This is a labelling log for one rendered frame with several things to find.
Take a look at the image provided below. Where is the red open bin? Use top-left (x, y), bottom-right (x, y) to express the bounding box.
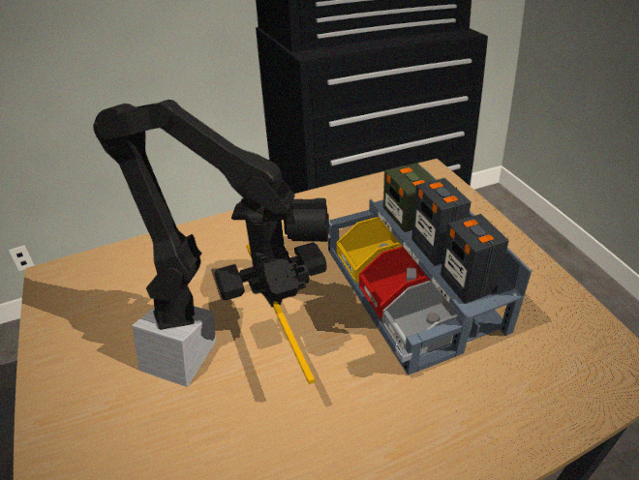
top-left (359, 246), bottom-right (430, 318)

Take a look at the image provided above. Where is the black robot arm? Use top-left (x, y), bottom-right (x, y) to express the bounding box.
top-left (93, 100), bottom-right (329, 330)

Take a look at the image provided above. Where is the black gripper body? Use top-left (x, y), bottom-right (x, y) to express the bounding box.
top-left (214, 235), bottom-right (327, 301)

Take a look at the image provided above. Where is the yellow long thin bar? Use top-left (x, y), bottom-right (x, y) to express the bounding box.
top-left (273, 302), bottom-right (315, 384)

